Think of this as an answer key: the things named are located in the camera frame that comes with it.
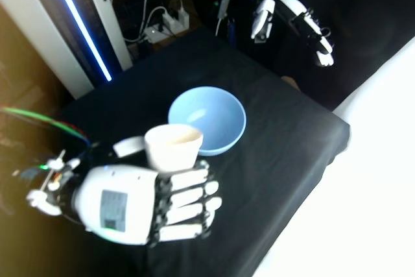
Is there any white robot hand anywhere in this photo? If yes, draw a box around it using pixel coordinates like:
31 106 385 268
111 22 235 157
250 0 335 67
71 136 224 248

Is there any white plastic cup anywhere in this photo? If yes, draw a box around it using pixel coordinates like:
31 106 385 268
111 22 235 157
144 123 204 174

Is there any light blue bowl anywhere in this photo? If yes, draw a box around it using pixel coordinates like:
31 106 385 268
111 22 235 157
167 86 247 157

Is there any white power strip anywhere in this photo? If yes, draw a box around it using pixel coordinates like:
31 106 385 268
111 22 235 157
145 9 191 43

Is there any black table cloth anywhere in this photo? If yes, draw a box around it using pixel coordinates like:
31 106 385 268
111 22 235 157
56 25 351 277

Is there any white column with light strip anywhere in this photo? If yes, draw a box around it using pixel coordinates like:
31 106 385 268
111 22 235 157
0 0 133 100

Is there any hanging white cable connector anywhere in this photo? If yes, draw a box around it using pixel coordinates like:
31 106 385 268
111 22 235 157
215 0 236 36

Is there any green cable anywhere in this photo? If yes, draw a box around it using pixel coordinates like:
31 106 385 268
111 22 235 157
0 107 93 145

